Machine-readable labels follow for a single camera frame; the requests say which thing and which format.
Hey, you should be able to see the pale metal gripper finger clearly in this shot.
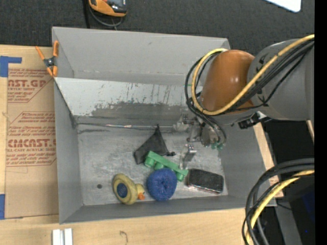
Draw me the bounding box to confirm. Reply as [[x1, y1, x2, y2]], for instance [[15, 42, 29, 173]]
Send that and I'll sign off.
[[173, 113, 195, 134], [179, 143, 198, 170]]

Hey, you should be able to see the green toy building block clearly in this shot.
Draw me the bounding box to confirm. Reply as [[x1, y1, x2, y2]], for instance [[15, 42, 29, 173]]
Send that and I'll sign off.
[[144, 150, 190, 182]]

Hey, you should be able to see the black rectangular case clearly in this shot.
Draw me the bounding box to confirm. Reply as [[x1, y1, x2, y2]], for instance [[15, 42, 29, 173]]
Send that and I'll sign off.
[[184, 168, 225, 194]]

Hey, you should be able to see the black cloth pouch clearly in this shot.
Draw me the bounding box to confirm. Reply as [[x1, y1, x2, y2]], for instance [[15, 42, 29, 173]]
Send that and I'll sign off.
[[133, 124, 177, 165]]

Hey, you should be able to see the blue scrubber ball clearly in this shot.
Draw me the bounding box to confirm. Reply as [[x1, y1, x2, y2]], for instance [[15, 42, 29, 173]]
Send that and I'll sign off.
[[146, 168, 178, 202]]

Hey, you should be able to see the yellow rubber duck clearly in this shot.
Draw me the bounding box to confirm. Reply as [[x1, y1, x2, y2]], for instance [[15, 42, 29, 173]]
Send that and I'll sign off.
[[111, 173, 146, 206]]

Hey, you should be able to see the grey metal bin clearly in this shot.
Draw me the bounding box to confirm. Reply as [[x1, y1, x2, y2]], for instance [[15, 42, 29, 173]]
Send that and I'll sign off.
[[52, 26, 277, 225]]

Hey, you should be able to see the brown cardboard board red print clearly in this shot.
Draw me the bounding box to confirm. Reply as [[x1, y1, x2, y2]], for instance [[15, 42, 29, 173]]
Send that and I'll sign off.
[[0, 44, 60, 219]]

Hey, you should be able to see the black cylinder on white bracket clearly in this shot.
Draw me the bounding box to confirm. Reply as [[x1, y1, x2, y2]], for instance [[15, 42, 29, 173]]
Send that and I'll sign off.
[[238, 110, 267, 130]]

